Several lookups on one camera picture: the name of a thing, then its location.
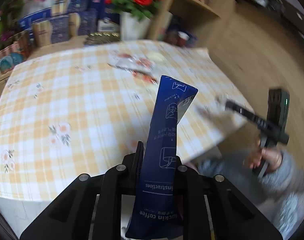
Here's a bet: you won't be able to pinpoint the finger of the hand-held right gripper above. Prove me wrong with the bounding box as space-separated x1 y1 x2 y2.
224 99 259 127

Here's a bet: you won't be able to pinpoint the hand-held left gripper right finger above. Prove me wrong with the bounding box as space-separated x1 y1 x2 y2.
176 155 284 240

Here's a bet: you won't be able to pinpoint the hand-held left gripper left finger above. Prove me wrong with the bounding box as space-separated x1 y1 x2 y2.
19 141 144 240

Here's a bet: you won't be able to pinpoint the dark blue coffee sachet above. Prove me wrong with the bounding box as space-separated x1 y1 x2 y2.
125 75 199 239

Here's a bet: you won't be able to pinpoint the person's right forearm grey sleeve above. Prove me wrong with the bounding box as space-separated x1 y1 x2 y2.
261 151 304 234

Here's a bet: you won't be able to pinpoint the person's right hand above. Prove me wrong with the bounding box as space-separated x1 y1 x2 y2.
248 142 283 174

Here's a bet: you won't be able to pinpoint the person's grey fluffy clothing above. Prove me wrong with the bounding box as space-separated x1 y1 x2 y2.
198 155 265 198

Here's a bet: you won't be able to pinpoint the red paper cup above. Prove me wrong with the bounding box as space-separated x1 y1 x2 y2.
177 31 190 47

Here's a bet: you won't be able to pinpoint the dark low cabinet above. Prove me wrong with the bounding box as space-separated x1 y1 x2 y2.
236 0 304 45

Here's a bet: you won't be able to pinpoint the orange plaid floral tablecloth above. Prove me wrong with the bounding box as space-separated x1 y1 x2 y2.
0 40 255 202

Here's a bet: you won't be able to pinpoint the wooden shelf unit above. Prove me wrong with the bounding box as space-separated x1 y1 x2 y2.
147 0 239 48

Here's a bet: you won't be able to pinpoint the foil blister packs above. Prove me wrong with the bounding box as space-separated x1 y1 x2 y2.
84 31 121 45

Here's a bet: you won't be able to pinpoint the red rose plant white pot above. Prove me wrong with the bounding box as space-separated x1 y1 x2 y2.
104 0 162 40

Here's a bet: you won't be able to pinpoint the white blue carton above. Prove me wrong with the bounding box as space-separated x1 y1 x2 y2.
97 17 121 34

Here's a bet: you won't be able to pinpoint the gold blue gift box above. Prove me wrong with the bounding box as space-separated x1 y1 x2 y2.
68 11 97 38
52 0 88 18
32 15 70 47

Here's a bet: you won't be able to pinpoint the blue cardboard carton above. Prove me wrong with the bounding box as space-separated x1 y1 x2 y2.
18 7 52 29
88 0 112 19

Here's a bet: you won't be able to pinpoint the copper teal tin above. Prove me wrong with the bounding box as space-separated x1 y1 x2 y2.
0 39 32 74

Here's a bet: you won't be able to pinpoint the pink blossom artificial plant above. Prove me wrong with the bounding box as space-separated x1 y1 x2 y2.
0 0 47 43

